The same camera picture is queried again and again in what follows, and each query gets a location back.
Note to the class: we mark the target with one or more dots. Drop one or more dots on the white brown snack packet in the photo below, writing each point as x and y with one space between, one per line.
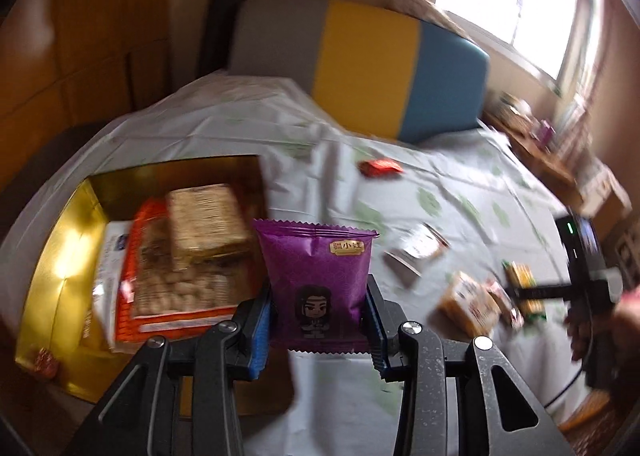
420 246

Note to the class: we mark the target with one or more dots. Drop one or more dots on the white patterned cloth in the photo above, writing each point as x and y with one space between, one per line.
600 186

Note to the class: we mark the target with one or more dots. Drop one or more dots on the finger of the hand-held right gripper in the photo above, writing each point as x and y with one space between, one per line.
550 293

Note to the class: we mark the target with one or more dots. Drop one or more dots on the clear cracker pack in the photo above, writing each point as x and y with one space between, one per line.
207 221

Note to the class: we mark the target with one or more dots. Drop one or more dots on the person's right hand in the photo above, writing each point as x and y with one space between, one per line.
627 318

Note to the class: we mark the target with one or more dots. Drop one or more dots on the small red snack packet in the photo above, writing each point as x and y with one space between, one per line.
380 167

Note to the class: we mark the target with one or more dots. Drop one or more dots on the grey yellow blue headboard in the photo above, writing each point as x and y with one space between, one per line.
365 65

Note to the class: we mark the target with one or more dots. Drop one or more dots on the purple bottle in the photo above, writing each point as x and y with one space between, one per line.
544 131

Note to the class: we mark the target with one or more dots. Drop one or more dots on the wooden wardrobe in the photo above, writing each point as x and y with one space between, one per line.
75 60

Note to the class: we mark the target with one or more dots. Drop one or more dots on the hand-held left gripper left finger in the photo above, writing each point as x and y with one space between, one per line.
260 336

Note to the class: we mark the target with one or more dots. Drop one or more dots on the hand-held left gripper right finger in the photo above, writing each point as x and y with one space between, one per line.
375 331

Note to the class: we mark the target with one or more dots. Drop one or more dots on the small red white packet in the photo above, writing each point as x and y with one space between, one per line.
502 298

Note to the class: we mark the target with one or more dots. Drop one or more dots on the white blue snack packet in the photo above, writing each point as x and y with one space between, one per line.
112 256

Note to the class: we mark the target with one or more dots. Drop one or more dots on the purple snack packet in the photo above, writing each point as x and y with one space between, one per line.
315 266

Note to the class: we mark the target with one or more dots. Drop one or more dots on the wooden side table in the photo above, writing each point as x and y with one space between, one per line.
550 165

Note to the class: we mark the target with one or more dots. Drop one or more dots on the yellow green cracker packet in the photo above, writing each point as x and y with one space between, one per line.
520 275

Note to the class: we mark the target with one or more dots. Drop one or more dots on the small orange snack packet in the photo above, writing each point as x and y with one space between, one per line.
465 303

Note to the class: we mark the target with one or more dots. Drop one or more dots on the large red snack bag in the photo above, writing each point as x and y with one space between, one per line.
165 286

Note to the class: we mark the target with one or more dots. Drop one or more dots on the gold tin box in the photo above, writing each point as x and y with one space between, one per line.
65 261

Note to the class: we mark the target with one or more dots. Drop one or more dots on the tiny red candy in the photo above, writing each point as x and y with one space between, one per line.
46 362

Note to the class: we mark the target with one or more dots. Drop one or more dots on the hanging floral curtain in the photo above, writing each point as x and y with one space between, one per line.
585 100

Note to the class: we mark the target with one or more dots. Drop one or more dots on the black rolled mat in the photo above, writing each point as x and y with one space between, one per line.
222 25

